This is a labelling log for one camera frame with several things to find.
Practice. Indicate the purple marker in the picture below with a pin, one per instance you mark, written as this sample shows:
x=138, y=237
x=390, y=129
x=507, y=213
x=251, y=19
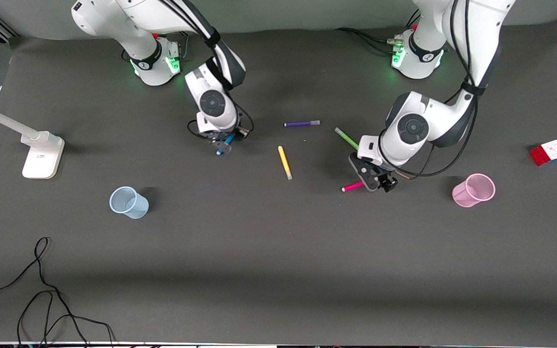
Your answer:
x=301, y=123

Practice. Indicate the green marker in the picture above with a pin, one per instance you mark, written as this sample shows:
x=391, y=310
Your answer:
x=346, y=138

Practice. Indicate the rubik's cube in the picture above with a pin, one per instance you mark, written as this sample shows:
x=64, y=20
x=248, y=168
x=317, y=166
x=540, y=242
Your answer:
x=548, y=152

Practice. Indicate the light blue plastic cup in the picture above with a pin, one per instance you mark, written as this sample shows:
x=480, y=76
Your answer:
x=127, y=203

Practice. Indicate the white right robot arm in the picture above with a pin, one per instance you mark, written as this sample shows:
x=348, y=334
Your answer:
x=211, y=104

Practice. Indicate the yellow marker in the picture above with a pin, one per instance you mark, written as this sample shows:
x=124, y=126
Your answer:
x=285, y=163

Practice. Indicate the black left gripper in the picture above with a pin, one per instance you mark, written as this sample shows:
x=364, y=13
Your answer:
x=388, y=182

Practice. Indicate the white camera stand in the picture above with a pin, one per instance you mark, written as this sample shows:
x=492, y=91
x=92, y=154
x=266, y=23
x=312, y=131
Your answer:
x=42, y=154

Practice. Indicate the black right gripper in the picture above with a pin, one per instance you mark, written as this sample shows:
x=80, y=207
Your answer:
x=229, y=137

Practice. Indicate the pink plastic cup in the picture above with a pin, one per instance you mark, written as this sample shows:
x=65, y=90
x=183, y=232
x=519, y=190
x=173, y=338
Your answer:
x=473, y=191

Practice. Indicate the pink marker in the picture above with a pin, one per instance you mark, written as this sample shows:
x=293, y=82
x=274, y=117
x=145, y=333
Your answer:
x=352, y=186

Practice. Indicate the blue marker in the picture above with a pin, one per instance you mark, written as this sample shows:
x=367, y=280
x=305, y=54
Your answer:
x=220, y=151

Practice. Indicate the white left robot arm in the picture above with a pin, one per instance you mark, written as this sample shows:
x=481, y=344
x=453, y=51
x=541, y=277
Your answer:
x=414, y=128

